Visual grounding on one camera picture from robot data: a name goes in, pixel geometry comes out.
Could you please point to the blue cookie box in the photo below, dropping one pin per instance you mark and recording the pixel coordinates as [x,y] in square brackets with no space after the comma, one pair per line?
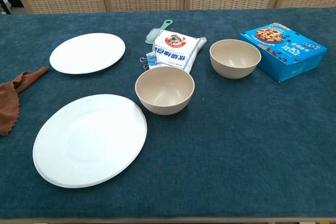
[283,51]

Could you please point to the off-white bowl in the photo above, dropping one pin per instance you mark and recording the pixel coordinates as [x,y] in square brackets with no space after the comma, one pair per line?
[164,87]
[233,56]

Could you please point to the white round plate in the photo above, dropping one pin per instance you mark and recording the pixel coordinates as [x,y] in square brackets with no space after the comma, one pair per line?
[89,140]
[86,53]

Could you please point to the white sugar bag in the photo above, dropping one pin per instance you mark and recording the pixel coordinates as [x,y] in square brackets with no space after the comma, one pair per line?
[174,51]

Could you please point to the dark blue tablecloth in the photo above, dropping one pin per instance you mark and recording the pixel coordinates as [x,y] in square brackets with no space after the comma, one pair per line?
[236,142]

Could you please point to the black tripod stand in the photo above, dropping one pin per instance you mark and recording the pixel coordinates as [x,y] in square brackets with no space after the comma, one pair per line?
[8,10]

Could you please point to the blue binder clip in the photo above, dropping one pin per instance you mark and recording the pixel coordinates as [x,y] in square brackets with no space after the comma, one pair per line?
[151,57]

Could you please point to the brown cloth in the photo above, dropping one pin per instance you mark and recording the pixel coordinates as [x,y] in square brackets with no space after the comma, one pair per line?
[8,103]

